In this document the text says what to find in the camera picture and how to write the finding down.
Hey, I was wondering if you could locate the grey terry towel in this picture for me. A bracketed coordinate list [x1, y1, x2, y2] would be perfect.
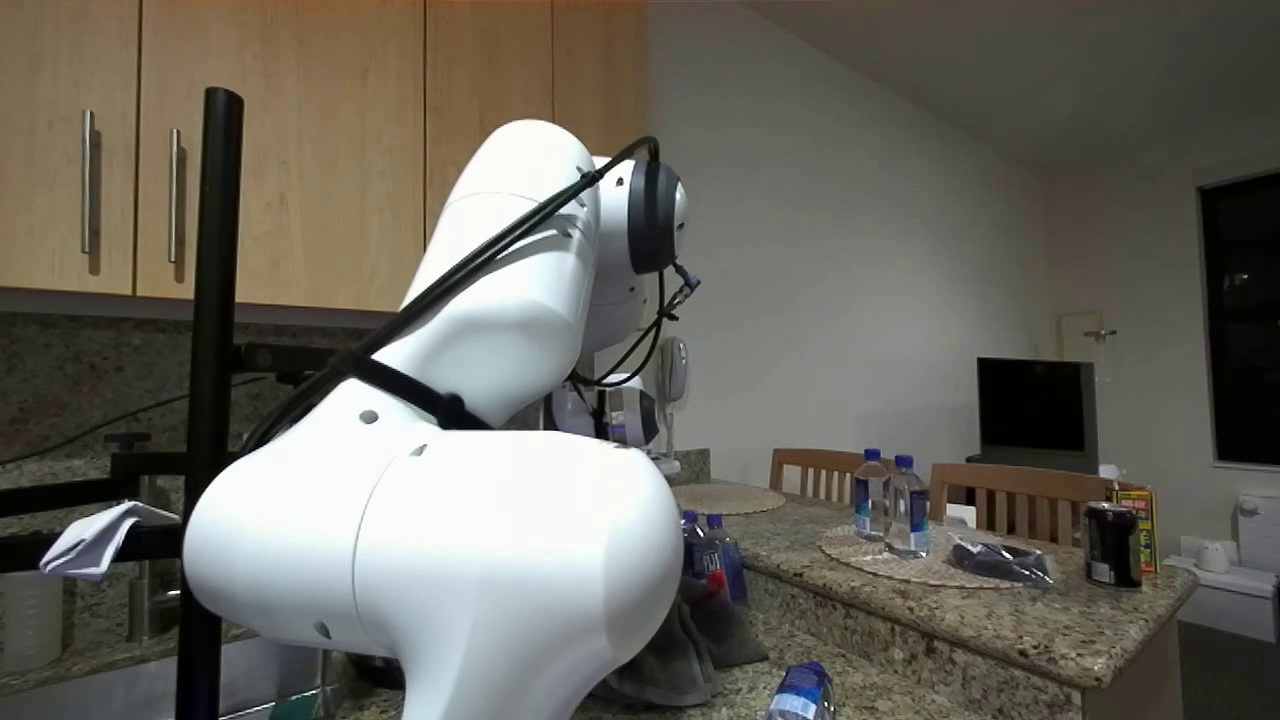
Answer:
[585, 582, 773, 711]

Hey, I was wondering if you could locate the round woven placemat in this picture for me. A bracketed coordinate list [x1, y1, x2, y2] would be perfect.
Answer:
[674, 478, 793, 519]
[812, 519, 1061, 591]

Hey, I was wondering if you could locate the wooden chair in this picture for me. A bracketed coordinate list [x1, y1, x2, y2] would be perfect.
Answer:
[930, 459, 1119, 551]
[767, 446, 874, 510]

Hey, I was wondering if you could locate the water bottle with red label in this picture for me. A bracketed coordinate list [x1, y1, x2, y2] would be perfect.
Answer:
[681, 514, 754, 608]

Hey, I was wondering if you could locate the clear water bottle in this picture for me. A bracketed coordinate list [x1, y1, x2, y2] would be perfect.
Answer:
[850, 446, 898, 543]
[883, 454, 937, 562]

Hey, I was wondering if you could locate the black monitor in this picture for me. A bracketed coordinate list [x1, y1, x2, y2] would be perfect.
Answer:
[973, 354, 1106, 478]

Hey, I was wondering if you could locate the wooden chair back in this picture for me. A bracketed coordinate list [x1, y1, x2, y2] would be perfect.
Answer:
[930, 459, 1119, 551]

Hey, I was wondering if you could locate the black plastic bag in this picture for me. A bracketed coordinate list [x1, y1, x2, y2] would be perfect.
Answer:
[941, 528, 1061, 588]

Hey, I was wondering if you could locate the black stand pole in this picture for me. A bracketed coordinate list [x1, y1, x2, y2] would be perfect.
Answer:
[174, 85, 249, 720]

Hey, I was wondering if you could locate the dark drink can pack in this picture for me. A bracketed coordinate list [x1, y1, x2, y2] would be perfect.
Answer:
[1081, 496, 1146, 591]

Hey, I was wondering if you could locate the yellow box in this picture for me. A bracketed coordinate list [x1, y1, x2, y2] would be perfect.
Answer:
[1113, 480, 1164, 588]

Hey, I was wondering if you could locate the metal canister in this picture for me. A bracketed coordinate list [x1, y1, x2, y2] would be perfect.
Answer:
[126, 557, 183, 647]

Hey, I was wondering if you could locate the white crumpled paper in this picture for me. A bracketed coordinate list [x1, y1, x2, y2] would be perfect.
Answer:
[37, 496, 183, 586]

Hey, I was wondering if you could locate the dark window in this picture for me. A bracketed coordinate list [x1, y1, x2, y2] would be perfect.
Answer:
[1197, 170, 1280, 467]

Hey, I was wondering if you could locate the white couch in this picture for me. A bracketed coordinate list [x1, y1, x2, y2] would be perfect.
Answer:
[1164, 483, 1280, 604]

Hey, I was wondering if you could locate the white wall phone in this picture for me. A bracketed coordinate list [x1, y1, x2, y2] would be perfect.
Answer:
[655, 334, 696, 408]

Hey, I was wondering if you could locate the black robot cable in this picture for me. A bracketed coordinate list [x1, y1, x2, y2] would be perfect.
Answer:
[236, 133, 709, 458]

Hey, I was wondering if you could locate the wooden wall cabinet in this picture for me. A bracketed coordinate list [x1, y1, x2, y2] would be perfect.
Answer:
[0, 0, 654, 319]

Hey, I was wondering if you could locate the metal cabinet handle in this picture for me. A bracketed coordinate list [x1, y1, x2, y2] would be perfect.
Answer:
[164, 124, 189, 273]
[77, 105, 104, 266]

